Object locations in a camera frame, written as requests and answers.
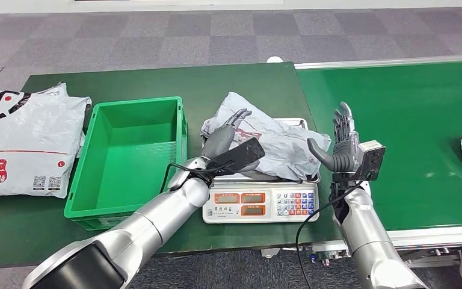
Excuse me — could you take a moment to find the green plastic crate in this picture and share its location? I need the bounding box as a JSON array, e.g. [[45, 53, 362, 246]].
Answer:
[[63, 96, 188, 231]]

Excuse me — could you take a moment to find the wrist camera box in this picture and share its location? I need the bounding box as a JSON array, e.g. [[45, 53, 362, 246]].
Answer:
[[210, 137, 266, 177], [356, 140, 387, 182]]

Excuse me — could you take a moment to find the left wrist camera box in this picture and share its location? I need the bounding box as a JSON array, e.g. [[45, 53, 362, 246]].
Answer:
[[210, 137, 266, 177]]

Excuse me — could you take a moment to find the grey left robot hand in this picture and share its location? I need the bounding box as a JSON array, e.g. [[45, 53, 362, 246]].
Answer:
[[200, 109, 253, 163]]

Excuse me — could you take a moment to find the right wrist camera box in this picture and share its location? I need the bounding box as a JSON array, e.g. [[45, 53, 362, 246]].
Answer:
[[356, 140, 387, 182]]

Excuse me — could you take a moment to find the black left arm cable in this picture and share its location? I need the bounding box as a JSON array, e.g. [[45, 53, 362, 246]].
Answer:
[[159, 159, 236, 194]]

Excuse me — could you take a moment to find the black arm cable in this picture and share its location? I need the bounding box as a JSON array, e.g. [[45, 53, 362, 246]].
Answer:
[[294, 180, 366, 289], [159, 159, 236, 194]]

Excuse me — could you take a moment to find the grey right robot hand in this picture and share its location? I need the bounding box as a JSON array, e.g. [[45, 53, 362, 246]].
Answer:
[[306, 101, 362, 174]]

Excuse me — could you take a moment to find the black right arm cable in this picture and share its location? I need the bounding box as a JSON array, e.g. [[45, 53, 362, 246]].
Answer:
[[294, 180, 366, 289]]

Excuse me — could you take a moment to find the grey parcel bag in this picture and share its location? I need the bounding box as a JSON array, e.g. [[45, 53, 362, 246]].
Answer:
[[201, 92, 332, 182]]

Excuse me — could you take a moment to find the large flat white mailer bag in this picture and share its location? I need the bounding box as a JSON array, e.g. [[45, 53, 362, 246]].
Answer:
[[0, 82, 93, 200]]

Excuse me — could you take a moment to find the conveyor connector box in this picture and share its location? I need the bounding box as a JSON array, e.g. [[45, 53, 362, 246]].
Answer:
[[310, 249, 352, 267]]

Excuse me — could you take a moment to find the white electronic scale, steel tray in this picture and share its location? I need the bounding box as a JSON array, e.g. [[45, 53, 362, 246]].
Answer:
[[201, 117, 322, 224]]

